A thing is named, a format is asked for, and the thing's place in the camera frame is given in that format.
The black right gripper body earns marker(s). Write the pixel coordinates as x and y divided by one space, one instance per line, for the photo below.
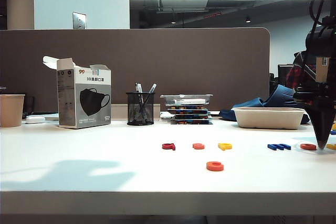
323 95

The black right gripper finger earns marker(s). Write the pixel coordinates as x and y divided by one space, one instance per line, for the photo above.
321 124

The yellow letter u magnet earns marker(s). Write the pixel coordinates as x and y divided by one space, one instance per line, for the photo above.
332 147

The yellow letter p magnet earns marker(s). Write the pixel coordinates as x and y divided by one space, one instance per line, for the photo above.
225 145

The orange letter c magnet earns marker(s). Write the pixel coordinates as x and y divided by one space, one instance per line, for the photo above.
211 166

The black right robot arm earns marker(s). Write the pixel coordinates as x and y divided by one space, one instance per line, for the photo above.
323 43

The orange letter o magnet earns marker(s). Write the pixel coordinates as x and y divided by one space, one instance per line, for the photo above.
308 148

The blue letter m magnet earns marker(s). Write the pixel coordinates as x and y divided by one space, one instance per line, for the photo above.
278 147

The orange letter s magnet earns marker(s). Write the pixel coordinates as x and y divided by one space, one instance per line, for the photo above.
198 146

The red letter a magnet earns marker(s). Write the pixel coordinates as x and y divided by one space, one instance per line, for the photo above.
168 146

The brown paper cup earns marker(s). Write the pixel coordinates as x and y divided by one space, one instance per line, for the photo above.
11 111

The red plaid jacket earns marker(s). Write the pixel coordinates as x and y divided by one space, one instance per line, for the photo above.
292 77

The dark blue rubber slipper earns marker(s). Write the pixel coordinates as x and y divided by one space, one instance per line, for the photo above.
281 94
249 102

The black computer monitor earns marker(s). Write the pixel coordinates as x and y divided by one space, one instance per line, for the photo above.
282 75

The beige pulp tray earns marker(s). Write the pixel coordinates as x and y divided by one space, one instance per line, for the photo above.
267 120

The clear plastic case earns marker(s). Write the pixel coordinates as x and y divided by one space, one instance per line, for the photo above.
189 101

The brown desk partition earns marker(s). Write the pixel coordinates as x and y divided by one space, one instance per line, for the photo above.
170 58

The silver capped black pen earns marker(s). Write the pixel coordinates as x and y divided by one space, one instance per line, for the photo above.
138 87
153 88

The black mesh pen holder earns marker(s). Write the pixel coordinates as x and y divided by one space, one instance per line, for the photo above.
140 115

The grey face mask box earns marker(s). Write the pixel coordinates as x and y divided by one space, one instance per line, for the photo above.
86 103

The metal wall switch plate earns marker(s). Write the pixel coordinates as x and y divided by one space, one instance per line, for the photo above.
79 21

